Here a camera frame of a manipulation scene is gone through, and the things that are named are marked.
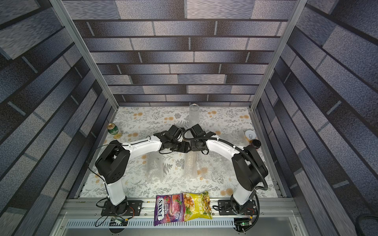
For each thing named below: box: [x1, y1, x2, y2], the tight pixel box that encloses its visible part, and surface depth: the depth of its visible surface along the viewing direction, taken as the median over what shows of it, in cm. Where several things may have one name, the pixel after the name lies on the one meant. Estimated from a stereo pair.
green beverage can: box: [106, 122, 119, 136], surface depth 97 cm
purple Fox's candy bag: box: [154, 192, 185, 227], surface depth 73 cm
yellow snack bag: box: [183, 191, 213, 222], surface depth 73 cm
